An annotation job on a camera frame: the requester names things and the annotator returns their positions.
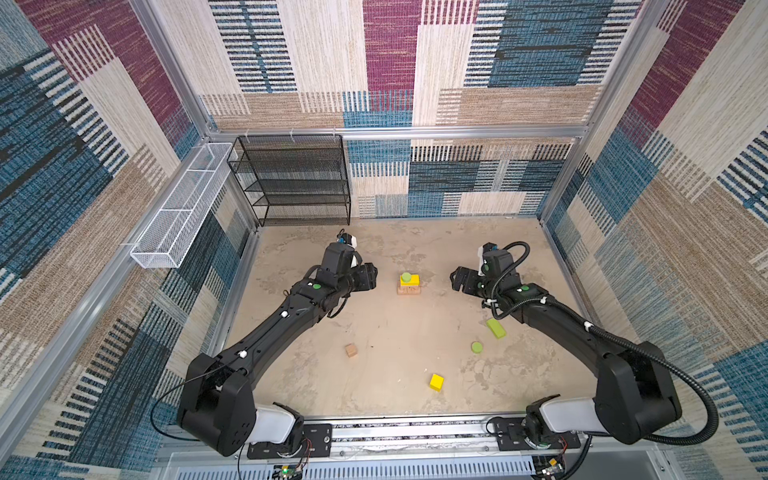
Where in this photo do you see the natural wood block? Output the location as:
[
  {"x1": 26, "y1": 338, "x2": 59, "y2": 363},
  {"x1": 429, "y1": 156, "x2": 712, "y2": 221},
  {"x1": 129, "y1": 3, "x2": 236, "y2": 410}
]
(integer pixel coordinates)
[{"x1": 397, "y1": 286, "x2": 421, "y2": 295}]

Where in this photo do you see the yellow rectangular block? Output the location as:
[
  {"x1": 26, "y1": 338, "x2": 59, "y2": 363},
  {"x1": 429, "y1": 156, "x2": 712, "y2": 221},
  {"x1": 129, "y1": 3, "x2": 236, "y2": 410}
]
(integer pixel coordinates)
[{"x1": 399, "y1": 274, "x2": 421, "y2": 286}]

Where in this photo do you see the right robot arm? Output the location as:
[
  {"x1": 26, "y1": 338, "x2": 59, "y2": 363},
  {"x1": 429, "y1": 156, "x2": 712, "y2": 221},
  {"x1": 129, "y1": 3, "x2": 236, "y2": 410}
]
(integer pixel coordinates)
[{"x1": 450, "y1": 249, "x2": 682, "y2": 444}]

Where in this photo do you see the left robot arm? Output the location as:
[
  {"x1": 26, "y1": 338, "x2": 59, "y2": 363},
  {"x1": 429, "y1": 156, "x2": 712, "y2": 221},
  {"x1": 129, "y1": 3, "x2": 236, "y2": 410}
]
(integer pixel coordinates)
[{"x1": 177, "y1": 232, "x2": 378, "y2": 456}]

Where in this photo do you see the green rectangular block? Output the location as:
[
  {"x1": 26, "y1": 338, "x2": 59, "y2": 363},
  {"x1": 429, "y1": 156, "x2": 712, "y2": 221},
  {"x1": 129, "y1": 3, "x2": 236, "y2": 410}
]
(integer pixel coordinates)
[{"x1": 486, "y1": 318, "x2": 507, "y2": 339}]

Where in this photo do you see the yellow cube block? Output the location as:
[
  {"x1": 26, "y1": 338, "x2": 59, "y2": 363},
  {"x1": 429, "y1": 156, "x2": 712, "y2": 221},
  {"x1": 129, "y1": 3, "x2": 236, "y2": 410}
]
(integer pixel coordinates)
[{"x1": 429, "y1": 373, "x2": 445, "y2": 392}]

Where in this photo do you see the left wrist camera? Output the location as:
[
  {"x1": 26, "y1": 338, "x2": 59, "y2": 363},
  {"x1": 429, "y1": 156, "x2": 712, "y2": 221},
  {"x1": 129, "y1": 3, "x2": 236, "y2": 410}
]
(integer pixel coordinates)
[{"x1": 337, "y1": 229, "x2": 357, "y2": 249}]

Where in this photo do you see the black wire shelf rack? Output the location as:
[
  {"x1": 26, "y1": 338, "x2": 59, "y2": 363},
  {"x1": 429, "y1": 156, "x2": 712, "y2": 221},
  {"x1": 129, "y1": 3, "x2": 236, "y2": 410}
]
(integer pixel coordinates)
[{"x1": 229, "y1": 134, "x2": 352, "y2": 227}]

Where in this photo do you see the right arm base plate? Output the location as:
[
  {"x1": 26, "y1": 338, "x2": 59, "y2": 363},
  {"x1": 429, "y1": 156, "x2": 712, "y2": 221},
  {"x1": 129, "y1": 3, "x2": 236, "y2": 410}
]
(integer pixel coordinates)
[{"x1": 485, "y1": 416, "x2": 582, "y2": 452}]

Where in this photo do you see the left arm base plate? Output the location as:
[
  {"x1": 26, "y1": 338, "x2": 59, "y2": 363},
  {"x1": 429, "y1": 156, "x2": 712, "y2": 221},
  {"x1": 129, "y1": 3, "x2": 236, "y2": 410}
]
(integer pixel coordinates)
[{"x1": 246, "y1": 423, "x2": 333, "y2": 460}]

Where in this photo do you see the white wire mesh basket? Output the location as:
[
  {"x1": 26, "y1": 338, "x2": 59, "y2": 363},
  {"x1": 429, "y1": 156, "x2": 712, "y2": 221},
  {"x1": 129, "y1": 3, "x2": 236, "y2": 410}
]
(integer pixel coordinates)
[{"x1": 130, "y1": 143, "x2": 233, "y2": 269}]

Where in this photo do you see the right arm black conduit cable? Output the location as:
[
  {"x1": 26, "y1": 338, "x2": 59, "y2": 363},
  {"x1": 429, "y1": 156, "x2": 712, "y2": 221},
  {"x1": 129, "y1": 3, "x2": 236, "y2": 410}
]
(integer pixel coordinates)
[{"x1": 488, "y1": 241, "x2": 720, "y2": 480}]

